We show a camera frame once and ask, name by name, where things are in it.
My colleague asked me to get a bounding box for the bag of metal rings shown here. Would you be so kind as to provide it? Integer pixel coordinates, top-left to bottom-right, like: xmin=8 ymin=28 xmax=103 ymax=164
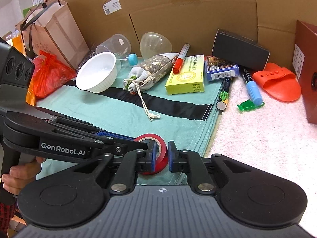
xmin=76 ymin=49 xmax=96 ymax=73

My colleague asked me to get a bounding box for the brown cardboard backdrop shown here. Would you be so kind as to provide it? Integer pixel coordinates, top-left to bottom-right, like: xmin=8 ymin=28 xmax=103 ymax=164
xmin=43 ymin=0 xmax=317 ymax=68

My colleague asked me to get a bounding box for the blue bottle cap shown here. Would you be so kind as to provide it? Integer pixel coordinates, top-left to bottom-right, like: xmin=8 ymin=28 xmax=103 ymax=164
xmin=127 ymin=54 xmax=138 ymax=66

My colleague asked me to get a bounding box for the orange rubber slipper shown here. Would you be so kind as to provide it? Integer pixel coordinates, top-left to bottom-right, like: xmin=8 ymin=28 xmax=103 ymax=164
xmin=253 ymin=62 xmax=301 ymax=103

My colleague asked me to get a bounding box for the large dark red box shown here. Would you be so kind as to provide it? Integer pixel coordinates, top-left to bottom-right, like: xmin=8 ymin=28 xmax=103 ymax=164
xmin=292 ymin=20 xmax=317 ymax=124

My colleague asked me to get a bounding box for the drawstring pouch of nuts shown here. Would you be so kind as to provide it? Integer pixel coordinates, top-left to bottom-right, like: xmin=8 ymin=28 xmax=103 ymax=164
xmin=122 ymin=53 xmax=179 ymax=121

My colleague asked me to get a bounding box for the red plastic bag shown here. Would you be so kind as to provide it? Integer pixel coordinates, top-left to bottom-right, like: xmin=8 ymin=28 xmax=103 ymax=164
xmin=31 ymin=50 xmax=77 ymax=99

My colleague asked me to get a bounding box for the person's left hand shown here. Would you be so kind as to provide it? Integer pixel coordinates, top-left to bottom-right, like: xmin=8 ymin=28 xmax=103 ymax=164
xmin=1 ymin=157 xmax=46 ymax=195

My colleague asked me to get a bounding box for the yellow medicine box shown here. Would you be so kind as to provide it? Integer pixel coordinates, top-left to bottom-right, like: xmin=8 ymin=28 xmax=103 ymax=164
xmin=165 ymin=54 xmax=205 ymax=95

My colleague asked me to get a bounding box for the blue card box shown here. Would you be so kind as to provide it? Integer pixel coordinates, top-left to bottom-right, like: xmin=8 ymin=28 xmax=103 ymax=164
xmin=204 ymin=56 xmax=240 ymax=82

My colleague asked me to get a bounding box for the teal striped cloth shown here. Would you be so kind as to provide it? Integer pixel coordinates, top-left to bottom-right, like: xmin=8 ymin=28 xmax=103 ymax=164
xmin=35 ymin=57 xmax=228 ymax=186

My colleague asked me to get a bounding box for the clear plastic bowl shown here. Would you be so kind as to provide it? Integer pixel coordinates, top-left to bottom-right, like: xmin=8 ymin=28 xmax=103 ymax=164
xmin=140 ymin=32 xmax=173 ymax=60

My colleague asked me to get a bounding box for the red cap white marker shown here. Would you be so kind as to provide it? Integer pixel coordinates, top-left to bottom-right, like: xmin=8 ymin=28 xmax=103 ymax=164
xmin=173 ymin=43 xmax=190 ymax=74

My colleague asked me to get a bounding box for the green black marker pen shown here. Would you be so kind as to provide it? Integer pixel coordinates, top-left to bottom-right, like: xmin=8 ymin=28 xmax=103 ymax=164
xmin=216 ymin=78 xmax=232 ymax=111

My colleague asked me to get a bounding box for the red tape roll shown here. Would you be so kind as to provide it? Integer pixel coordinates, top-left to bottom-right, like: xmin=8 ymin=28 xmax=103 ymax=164
xmin=134 ymin=134 xmax=168 ymax=175

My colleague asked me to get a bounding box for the black rectangular box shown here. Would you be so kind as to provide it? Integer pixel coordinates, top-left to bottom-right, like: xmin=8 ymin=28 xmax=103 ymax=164
xmin=212 ymin=29 xmax=270 ymax=71

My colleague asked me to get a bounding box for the white ribbed bowl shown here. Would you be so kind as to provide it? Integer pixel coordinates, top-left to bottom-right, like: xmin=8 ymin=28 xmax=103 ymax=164
xmin=76 ymin=52 xmax=118 ymax=93

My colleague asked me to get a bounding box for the green plastic clip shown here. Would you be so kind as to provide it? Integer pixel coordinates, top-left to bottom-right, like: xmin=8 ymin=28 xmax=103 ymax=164
xmin=238 ymin=99 xmax=265 ymax=112

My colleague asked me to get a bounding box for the clear plastic measuring cup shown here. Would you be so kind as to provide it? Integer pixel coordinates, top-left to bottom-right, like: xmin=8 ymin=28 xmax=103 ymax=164
xmin=96 ymin=34 xmax=132 ymax=61

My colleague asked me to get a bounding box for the blue cap marker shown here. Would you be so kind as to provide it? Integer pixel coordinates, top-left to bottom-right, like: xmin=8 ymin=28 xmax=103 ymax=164
xmin=240 ymin=67 xmax=263 ymax=106

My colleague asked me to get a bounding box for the pink paper bag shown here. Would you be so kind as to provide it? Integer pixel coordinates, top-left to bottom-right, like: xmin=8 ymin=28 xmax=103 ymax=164
xmin=16 ymin=0 xmax=89 ymax=69

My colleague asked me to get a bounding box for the white label sticker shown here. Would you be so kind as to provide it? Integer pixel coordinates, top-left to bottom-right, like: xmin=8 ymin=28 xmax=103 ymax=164
xmin=103 ymin=0 xmax=122 ymax=16

